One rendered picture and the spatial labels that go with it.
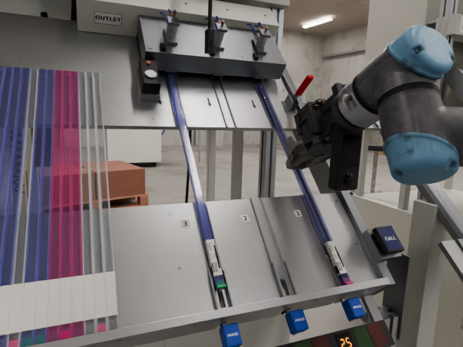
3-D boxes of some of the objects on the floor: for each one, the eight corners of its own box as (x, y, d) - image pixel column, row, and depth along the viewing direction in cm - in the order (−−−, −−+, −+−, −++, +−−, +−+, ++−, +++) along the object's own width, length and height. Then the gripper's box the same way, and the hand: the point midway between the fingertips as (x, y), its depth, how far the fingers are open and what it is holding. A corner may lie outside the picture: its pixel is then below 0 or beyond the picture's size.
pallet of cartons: (127, 191, 442) (127, 160, 436) (152, 207, 373) (151, 169, 366) (18, 202, 378) (15, 164, 371) (24, 224, 308) (21, 177, 302)
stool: (409, 204, 422) (416, 146, 410) (373, 211, 388) (380, 148, 377) (365, 193, 475) (370, 142, 463) (331, 198, 441) (335, 142, 429)
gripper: (368, 84, 60) (304, 140, 79) (320, 80, 56) (264, 140, 75) (384, 129, 57) (313, 175, 76) (335, 128, 54) (273, 177, 72)
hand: (295, 168), depth 73 cm, fingers closed, pressing on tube
